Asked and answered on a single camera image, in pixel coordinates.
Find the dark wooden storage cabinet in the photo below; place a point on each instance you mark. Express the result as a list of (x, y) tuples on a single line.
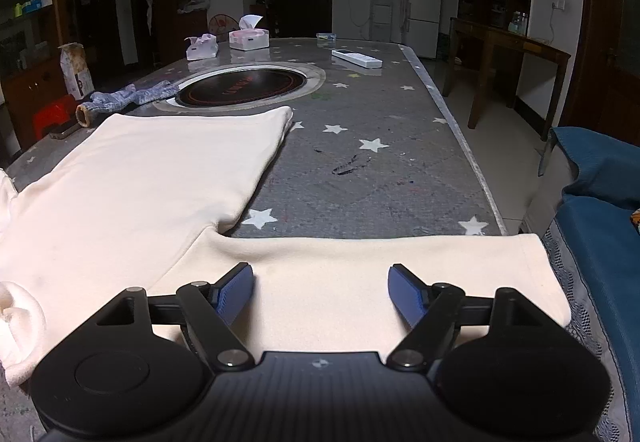
[(30, 36)]

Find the round electric fan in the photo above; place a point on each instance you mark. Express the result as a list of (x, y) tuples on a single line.
[(222, 24)]

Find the blue chair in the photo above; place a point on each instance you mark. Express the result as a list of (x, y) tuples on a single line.
[(600, 222)]

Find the small blue-white box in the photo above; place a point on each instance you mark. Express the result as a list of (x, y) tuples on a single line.
[(326, 36)]

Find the white water dispenser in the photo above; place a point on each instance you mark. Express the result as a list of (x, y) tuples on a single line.
[(381, 19)]

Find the pink tissue box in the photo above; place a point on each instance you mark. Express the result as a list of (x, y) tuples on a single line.
[(248, 38)]

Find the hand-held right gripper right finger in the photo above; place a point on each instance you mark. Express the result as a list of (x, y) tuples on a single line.
[(404, 293)]

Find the red plastic stool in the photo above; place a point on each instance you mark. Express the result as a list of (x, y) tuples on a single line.
[(50, 114)]

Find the white remote control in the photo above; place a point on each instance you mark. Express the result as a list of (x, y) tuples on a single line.
[(356, 59)]

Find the brown paper bag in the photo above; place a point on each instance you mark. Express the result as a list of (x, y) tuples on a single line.
[(75, 71)]

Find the white refrigerator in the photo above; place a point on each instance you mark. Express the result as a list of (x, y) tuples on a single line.
[(424, 11)]

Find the cream pants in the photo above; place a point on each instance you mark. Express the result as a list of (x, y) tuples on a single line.
[(150, 182)]

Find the white tissue pack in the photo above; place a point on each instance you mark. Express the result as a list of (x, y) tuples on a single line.
[(201, 47)]

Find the round black induction hotplate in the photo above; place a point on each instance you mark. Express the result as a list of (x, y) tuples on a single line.
[(241, 87)]

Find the dark wooden side table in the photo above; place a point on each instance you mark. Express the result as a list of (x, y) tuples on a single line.
[(505, 44)]

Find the dark wooden glass-panel door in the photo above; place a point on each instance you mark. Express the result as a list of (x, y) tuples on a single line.
[(607, 21)]

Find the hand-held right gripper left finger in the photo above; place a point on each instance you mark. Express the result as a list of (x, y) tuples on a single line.
[(236, 293)]

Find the white wall socket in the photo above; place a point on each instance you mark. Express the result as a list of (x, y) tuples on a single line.
[(559, 4)]

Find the grey star-printed table mat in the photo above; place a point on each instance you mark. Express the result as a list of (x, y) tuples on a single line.
[(375, 171)]

